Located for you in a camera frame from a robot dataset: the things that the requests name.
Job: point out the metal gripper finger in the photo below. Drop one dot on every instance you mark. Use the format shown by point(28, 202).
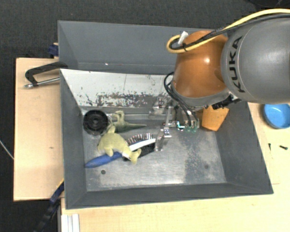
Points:
point(170, 124)
point(162, 142)

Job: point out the grey metal bin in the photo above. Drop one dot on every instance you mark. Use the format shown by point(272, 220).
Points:
point(159, 173)

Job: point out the green toy dinosaur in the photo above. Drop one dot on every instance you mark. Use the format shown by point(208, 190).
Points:
point(122, 127)

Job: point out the orange cup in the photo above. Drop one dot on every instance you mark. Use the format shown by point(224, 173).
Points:
point(213, 120)

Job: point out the yellow-green plush toy animal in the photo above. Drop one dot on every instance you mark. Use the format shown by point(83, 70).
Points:
point(113, 144)

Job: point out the blue and white brush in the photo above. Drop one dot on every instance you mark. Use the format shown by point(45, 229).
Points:
point(99, 161)

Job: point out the black round wheel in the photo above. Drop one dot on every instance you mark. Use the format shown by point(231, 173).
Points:
point(96, 122)

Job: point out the small black screw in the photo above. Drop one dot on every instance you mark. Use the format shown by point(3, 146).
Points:
point(269, 147)
point(283, 147)

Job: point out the blue bowl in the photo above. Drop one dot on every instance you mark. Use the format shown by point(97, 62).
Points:
point(279, 116)

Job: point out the pale cardboard board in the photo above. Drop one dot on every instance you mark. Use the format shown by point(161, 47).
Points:
point(36, 134)

